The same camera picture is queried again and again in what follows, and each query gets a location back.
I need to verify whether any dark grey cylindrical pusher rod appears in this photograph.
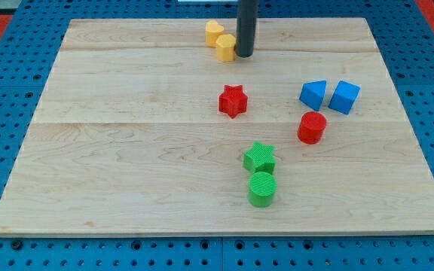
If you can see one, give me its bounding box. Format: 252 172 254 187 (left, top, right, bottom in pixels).
236 0 259 58

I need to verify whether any red star block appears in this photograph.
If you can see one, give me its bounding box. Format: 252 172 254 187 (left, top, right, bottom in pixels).
219 85 248 119

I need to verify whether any green star block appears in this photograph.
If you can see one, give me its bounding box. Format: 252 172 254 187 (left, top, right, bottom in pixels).
243 142 276 175

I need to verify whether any yellow heart block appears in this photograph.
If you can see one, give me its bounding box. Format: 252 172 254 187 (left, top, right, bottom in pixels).
205 20 225 47

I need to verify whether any yellow hexagon block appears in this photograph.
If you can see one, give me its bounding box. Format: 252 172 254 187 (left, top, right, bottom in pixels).
215 34 236 62

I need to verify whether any blue triangular prism block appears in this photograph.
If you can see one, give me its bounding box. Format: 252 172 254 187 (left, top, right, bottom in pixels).
299 81 327 111

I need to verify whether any blue cube block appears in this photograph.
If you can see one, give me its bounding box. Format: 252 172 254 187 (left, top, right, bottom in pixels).
329 81 361 114

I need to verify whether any red cylinder block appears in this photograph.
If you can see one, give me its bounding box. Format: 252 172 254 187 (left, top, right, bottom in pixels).
297 111 327 145

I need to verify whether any light wooden board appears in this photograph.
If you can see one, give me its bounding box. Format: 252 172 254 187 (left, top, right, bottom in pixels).
0 18 434 238

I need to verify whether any green cylinder block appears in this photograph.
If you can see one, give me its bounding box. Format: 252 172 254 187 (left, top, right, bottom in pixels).
247 172 277 208

